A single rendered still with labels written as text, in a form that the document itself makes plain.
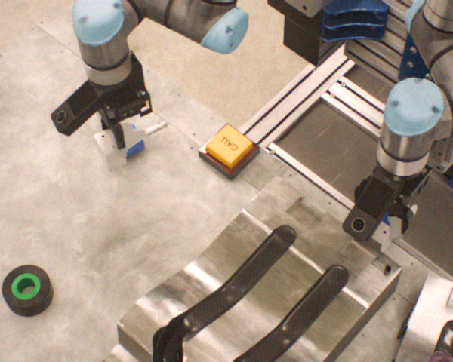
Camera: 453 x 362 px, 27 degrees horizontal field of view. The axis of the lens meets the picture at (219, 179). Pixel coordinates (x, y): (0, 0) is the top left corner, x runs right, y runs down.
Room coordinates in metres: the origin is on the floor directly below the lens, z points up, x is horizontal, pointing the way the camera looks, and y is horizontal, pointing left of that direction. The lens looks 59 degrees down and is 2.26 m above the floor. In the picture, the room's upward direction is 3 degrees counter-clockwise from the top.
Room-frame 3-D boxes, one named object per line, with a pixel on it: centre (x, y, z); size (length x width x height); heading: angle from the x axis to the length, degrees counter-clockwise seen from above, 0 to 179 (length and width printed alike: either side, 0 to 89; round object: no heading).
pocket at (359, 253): (0.67, -0.22, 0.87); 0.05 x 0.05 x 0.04; 46
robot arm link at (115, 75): (0.94, 0.17, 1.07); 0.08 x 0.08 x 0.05
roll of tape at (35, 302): (0.66, 0.33, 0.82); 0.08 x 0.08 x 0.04
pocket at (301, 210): (0.74, -0.14, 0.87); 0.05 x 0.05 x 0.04; 46
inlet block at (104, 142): (0.94, 0.15, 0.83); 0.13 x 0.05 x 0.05; 116
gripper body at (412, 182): (0.75, -0.28, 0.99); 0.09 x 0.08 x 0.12; 138
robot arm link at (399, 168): (0.74, -0.27, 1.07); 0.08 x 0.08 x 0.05
